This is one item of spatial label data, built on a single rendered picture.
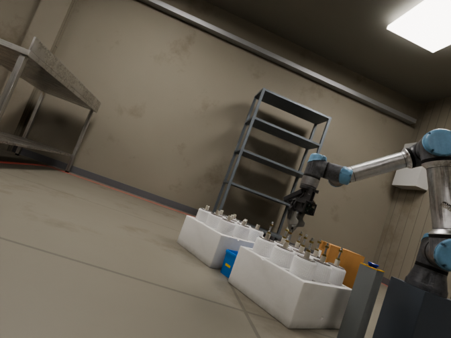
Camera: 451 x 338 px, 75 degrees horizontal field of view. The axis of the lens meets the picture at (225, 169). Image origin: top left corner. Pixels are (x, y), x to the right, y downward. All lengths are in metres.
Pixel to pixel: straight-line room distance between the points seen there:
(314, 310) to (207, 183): 2.75
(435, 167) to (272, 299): 0.82
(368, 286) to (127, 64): 3.57
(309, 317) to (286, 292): 0.14
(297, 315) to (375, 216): 3.69
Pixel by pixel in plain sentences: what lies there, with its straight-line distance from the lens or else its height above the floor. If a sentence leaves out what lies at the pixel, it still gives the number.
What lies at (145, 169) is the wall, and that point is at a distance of 3.82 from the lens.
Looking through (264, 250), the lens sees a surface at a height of 0.20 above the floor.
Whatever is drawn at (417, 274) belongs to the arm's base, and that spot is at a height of 0.35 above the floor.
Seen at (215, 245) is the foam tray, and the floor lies 0.12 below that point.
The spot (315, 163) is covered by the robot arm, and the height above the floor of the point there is 0.65.
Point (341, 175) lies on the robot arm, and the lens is 1.34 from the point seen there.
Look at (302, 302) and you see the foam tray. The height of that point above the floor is 0.10.
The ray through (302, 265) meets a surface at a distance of 1.26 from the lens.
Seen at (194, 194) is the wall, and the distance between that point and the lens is 3.83.
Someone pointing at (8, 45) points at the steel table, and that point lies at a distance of 2.35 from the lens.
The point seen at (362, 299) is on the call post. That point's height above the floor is 0.18.
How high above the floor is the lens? 0.38
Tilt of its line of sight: 5 degrees up
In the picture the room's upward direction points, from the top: 20 degrees clockwise
